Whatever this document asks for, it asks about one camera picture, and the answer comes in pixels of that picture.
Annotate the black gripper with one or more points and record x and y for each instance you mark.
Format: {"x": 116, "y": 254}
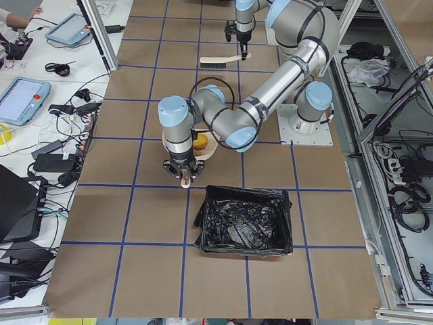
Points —
{"x": 243, "y": 36}
{"x": 180, "y": 163}

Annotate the beige plastic dustpan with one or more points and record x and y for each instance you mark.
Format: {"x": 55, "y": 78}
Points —
{"x": 201, "y": 154}

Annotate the beige hand brush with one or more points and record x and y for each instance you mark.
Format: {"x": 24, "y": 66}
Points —
{"x": 221, "y": 62}

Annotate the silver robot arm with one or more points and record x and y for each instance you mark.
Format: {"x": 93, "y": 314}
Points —
{"x": 282, "y": 18}
{"x": 307, "y": 33}

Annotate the person forearm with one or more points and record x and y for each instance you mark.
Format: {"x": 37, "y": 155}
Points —
{"x": 13, "y": 21}

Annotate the black lined trash bin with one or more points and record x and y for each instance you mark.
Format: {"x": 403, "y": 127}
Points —
{"x": 245, "y": 221}

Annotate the power strip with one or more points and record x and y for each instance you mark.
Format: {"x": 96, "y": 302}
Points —
{"x": 86, "y": 135}

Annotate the white crumpled cloth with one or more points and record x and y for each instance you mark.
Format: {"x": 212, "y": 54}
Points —
{"x": 370, "y": 72}

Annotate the black power adapter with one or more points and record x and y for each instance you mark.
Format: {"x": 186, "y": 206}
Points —
{"x": 56, "y": 163}

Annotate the black laptop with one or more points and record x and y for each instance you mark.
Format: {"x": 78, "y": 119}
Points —
{"x": 22, "y": 199}

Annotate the upper teach pendant tablet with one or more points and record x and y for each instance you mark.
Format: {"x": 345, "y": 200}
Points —
{"x": 71, "y": 31}

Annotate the teach pendant tablet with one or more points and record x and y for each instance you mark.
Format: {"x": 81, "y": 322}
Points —
{"x": 21, "y": 100}
{"x": 71, "y": 31}

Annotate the lower teach pendant tablet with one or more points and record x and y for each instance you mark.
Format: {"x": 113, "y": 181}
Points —
{"x": 21, "y": 100}

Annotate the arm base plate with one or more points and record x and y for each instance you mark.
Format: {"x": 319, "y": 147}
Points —
{"x": 295, "y": 131}
{"x": 270, "y": 35}

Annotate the aluminium frame post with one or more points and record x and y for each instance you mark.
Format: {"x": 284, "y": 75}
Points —
{"x": 94, "y": 21}

